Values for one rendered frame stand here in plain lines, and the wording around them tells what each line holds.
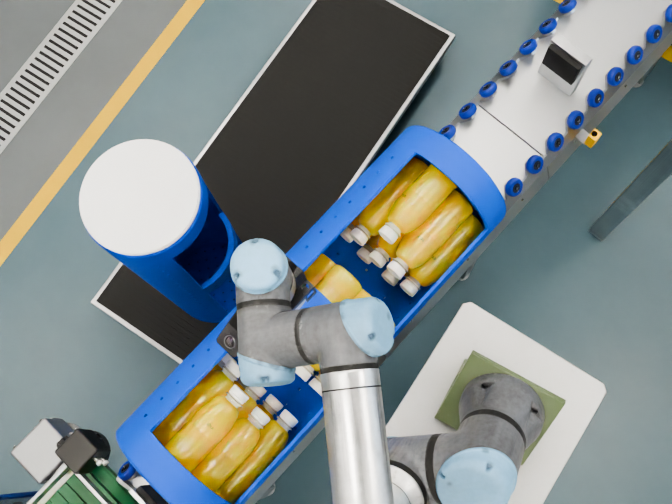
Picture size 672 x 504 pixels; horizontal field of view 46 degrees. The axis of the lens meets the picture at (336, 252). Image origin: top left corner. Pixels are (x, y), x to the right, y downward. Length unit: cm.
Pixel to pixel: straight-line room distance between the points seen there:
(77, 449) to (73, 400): 109
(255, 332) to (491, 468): 45
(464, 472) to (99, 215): 101
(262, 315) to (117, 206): 86
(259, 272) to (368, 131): 178
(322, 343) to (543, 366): 70
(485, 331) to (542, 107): 65
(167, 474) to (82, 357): 144
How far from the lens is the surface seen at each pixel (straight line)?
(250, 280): 104
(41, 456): 200
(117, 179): 187
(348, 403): 97
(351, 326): 96
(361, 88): 285
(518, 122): 197
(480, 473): 128
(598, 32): 212
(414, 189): 160
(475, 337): 158
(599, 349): 283
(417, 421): 156
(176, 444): 155
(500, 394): 140
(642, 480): 284
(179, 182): 183
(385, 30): 296
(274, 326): 103
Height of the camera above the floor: 270
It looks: 75 degrees down
